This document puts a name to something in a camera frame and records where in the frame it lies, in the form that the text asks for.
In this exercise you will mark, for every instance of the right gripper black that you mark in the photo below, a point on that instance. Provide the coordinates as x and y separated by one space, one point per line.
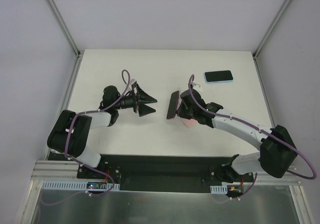
173 105

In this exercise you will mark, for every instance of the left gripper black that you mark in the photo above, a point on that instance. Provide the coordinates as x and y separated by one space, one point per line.
136 101

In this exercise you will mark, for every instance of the purple phone black screen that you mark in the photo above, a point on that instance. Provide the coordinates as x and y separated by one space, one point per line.
173 105

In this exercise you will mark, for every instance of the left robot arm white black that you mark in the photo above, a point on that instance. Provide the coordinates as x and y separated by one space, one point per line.
70 132

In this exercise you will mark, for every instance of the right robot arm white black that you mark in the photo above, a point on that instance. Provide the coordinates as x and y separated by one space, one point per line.
274 145

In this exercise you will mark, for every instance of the pink phone case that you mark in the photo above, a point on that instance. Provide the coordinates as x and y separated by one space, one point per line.
189 123

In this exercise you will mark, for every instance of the black phone in blue case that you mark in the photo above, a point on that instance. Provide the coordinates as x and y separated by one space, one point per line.
218 76

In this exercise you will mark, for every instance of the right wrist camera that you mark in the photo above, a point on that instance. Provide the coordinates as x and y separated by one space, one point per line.
195 86

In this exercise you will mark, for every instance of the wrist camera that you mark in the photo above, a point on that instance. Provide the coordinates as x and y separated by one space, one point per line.
195 86
132 82

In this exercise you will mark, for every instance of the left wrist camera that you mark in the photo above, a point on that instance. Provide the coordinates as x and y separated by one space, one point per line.
132 82

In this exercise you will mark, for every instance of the left aluminium corner post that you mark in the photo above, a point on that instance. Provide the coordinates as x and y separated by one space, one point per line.
63 27

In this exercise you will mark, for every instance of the aluminium corner post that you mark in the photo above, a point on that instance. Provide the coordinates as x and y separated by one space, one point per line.
63 27
272 27

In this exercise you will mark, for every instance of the right white cable duct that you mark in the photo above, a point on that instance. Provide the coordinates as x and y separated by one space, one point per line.
219 190

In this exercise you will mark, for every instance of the white cable duct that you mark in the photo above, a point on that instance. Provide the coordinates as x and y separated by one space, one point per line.
219 190
79 186

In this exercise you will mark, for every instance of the left white cable duct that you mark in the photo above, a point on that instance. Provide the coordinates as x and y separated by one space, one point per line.
79 186

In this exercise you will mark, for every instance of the right aluminium corner post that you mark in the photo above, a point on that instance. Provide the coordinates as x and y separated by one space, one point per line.
272 27

